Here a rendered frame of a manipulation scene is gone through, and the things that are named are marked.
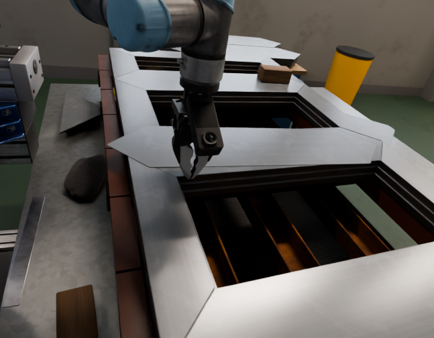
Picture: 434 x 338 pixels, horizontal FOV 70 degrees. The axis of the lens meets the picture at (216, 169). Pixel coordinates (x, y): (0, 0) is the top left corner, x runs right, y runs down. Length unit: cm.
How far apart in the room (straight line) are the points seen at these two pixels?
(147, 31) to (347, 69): 320
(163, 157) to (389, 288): 49
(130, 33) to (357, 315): 49
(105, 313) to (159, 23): 51
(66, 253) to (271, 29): 321
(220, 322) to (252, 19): 326
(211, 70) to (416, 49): 441
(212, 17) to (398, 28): 409
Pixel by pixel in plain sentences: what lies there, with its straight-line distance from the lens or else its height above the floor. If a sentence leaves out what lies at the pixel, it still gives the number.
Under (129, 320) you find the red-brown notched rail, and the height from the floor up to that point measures 83.
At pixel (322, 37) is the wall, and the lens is 394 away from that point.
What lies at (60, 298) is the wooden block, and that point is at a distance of 64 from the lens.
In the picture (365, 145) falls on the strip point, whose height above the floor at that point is 87.
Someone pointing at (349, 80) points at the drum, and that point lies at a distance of 357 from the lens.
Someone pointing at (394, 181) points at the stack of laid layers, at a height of 85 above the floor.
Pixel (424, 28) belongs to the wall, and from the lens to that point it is 478.
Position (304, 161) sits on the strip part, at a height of 87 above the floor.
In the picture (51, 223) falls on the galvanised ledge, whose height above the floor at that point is 68.
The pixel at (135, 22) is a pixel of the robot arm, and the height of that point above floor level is 118.
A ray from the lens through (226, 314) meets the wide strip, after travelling 46.
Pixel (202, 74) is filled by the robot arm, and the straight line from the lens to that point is 52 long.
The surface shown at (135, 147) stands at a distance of 73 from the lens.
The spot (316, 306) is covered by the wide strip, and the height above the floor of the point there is 87.
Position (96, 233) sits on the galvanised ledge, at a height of 68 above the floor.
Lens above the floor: 126
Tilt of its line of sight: 35 degrees down
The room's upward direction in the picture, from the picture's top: 10 degrees clockwise
